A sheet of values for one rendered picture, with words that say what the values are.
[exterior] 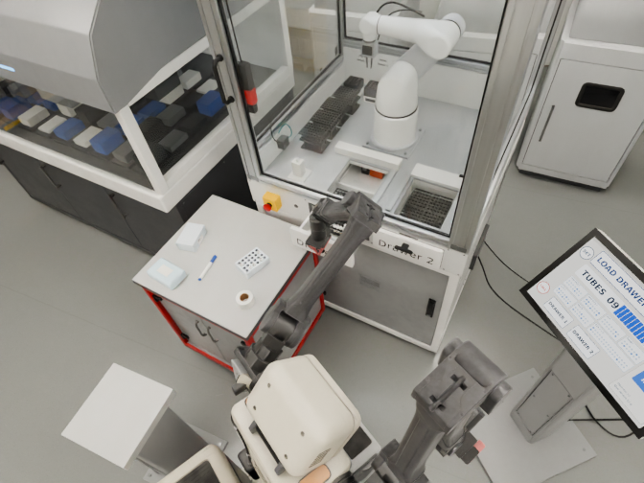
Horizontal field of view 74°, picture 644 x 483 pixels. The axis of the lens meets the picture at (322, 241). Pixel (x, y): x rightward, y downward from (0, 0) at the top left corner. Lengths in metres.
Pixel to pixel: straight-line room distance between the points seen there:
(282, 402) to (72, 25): 1.45
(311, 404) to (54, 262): 2.81
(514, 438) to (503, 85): 1.69
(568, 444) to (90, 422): 2.04
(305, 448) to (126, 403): 0.98
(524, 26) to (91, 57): 1.36
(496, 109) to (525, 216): 2.02
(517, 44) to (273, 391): 0.96
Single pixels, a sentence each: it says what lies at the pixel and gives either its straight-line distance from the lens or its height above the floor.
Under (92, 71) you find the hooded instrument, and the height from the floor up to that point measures 1.53.
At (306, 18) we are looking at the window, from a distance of 1.40.
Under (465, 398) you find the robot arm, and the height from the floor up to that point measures 1.62.
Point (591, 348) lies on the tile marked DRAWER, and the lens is 1.55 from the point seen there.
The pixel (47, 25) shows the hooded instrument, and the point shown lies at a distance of 1.96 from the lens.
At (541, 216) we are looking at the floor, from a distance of 3.28.
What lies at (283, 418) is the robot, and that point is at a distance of 0.96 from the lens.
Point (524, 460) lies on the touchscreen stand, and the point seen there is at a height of 0.04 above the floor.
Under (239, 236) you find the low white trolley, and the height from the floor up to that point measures 0.76.
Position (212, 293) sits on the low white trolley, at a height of 0.76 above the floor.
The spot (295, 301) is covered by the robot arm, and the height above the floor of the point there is 1.32.
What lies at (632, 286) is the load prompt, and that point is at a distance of 1.52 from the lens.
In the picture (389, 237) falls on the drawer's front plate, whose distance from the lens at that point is 1.75.
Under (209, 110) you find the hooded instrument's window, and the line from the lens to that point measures 2.27.
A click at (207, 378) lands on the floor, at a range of 2.57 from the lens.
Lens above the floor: 2.27
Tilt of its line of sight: 51 degrees down
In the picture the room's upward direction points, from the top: 7 degrees counter-clockwise
